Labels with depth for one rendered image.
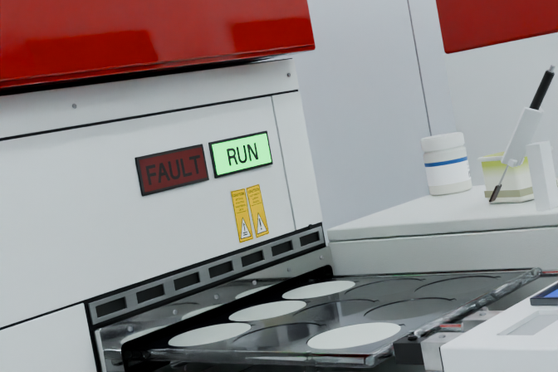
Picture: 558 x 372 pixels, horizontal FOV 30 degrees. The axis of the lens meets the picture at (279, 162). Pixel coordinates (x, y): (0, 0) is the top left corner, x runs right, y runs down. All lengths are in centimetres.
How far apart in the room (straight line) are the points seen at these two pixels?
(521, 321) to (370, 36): 353
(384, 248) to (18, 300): 55
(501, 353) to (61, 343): 59
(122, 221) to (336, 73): 288
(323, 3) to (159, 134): 282
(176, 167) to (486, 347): 65
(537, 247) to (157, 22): 55
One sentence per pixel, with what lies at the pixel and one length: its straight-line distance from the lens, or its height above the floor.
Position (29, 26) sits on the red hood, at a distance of 115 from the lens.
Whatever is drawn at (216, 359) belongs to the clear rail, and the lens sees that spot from 116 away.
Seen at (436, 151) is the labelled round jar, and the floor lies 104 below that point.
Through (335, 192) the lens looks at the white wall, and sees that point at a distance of 398.
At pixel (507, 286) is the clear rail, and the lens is 125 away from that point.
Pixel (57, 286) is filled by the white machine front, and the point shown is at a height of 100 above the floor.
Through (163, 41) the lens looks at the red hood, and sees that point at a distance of 127.
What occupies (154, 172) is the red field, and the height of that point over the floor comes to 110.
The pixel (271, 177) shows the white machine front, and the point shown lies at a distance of 145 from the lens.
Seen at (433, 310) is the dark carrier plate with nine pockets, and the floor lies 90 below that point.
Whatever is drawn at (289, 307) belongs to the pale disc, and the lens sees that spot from 134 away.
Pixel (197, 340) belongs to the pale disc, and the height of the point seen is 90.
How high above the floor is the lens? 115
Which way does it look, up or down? 3 degrees down
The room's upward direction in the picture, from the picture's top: 10 degrees counter-clockwise
